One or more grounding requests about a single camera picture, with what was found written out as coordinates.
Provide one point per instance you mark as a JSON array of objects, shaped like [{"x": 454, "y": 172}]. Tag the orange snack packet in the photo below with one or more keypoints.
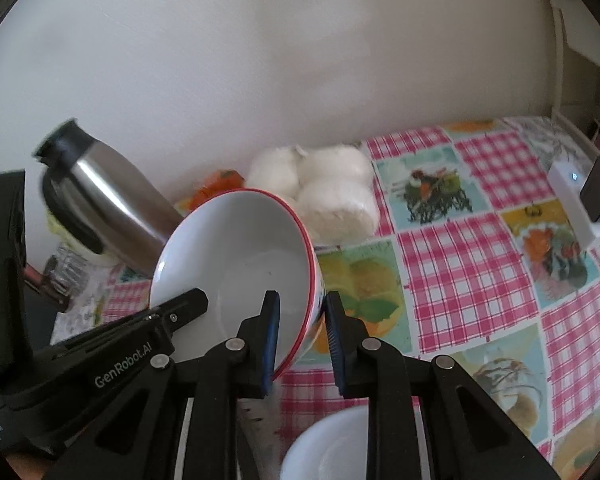
[{"x": 220, "y": 180}]

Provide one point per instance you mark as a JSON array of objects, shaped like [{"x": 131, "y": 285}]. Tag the bag of white steamed buns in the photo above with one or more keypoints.
[{"x": 330, "y": 195}]

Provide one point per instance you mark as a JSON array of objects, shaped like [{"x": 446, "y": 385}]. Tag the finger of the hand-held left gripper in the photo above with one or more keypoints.
[{"x": 185, "y": 307}]

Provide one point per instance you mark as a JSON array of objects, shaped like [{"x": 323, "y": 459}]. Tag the clear drinking glass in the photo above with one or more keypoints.
[{"x": 74, "y": 262}]

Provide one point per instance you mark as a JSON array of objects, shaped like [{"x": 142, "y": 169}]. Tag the white plastic chair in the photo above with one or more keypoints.
[{"x": 580, "y": 35}]

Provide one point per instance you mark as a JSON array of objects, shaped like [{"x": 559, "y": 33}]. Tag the red rimmed strawberry bowl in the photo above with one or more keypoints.
[{"x": 240, "y": 240}]

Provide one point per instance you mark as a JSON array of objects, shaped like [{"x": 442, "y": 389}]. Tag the stainless steel thermos jug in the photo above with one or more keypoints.
[{"x": 110, "y": 185}]

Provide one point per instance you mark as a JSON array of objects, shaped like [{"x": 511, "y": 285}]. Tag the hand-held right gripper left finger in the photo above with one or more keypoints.
[{"x": 270, "y": 345}]

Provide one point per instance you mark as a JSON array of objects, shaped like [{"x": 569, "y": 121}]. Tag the plain white square bowl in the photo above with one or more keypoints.
[{"x": 325, "y": 450}]

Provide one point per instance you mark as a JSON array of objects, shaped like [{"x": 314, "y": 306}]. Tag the white power strip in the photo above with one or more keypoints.
[{"x": 567, "y": 185}]

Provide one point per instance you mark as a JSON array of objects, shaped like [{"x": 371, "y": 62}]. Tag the pink checkered printed tablecloth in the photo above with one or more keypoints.
[{"x": 460, "y": 270}]

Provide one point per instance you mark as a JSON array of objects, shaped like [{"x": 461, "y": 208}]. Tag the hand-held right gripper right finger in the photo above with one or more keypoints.
[{"x": 337, "y": 347}]

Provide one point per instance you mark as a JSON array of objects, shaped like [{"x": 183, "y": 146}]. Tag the reddish wooden board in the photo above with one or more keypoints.
[{"x": 34, "y": 276}]

